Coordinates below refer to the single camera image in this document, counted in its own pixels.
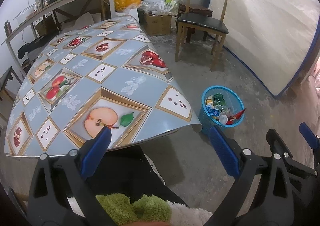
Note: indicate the cardboard box on floor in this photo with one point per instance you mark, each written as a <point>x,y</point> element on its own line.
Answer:
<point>156,25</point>

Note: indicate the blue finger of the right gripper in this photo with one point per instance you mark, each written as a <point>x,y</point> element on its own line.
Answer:
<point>309,136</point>

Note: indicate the left wooden chair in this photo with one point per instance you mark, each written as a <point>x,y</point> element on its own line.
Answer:
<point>10,84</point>

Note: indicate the fruit pattern tablecloth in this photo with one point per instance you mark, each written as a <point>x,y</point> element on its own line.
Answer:
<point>106,75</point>

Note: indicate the black clothes under table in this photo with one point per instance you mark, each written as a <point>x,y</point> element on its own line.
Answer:
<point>37,43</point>

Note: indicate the yellow medicine box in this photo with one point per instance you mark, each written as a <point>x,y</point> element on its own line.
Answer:
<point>209,101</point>

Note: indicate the yellow plastic bag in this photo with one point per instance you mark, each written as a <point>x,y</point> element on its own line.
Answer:
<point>122,5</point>

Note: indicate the red snack bag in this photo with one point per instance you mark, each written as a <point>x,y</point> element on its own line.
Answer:
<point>234,118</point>

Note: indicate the blue plastic trash basket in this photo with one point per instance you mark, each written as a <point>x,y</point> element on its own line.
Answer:
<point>233,101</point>

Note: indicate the clear plastic bowl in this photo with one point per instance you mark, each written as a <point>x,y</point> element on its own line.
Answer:
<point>25,14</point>

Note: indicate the white mattress with blue edge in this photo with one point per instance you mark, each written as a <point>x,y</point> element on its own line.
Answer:
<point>272,37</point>

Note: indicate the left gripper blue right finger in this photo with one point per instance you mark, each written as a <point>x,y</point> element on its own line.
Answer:
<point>227,150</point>

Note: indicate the green scream plastic bottle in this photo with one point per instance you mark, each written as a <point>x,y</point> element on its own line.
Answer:
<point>225,111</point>

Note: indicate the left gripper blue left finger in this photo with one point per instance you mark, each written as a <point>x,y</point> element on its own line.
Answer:
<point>92,152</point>

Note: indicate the wooden chair black seat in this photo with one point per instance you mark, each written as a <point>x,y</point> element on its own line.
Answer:
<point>206,24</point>

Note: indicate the white side table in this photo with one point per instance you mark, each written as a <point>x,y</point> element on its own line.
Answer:
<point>30,20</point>

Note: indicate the metal thermos flask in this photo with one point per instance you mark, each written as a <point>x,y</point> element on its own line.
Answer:
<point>7,28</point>

